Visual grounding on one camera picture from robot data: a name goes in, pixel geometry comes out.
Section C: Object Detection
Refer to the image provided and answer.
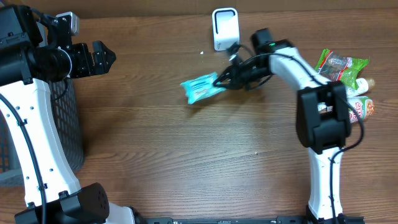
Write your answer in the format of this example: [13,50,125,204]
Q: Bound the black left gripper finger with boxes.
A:
[92,59,116,75]
[93,40,116,62]

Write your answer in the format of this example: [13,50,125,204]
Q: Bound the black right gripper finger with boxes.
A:
[213,67,236,85]
[213,82,236,90]

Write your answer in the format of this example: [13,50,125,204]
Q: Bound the teal foil packet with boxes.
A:
[180,72,226,105]

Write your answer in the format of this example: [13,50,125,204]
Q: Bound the green snack bag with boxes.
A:
[315,49,369,90]

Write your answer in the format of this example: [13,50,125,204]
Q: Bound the white conditioner tube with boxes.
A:
[318,78,376,112]

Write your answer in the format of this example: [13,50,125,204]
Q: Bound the green cup noodles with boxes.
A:
[348,96,374,120]

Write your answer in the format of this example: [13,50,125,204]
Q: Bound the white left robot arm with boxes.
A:
[1,4,139,224]

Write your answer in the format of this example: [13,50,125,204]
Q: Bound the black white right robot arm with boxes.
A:
[213,29,355,223]

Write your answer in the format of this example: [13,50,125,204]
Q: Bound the white barcode scanner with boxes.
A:
[211,7,240,52]

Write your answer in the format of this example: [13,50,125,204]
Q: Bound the grey plastic lattice basket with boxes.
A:
[1,80,84,187]

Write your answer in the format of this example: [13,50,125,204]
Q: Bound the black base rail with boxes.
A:
[144,216,364,224]

